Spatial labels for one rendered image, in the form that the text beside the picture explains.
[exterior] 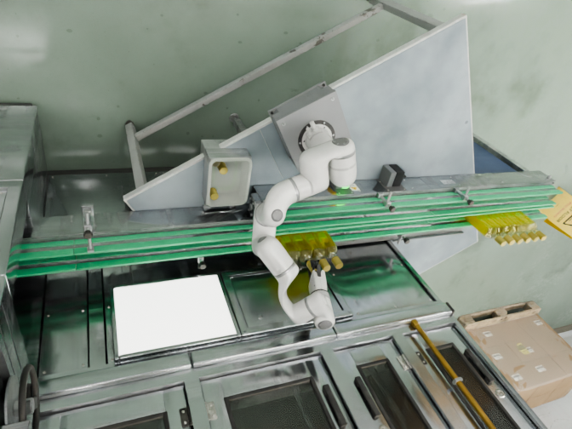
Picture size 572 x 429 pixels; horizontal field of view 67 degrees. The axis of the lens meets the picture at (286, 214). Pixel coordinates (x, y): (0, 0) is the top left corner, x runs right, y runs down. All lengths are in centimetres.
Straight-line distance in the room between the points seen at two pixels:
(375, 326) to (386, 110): 93
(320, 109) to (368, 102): 31
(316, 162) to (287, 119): 32
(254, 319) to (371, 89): 105
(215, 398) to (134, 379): 26
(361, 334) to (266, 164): 80
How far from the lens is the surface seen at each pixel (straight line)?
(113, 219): 182
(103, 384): 154
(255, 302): 175
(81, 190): 239
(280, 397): 157
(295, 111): 168
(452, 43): 208
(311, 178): 143
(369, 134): 202
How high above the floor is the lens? 226
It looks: 47 degrees down
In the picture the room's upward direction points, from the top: 149 degrees clockwise
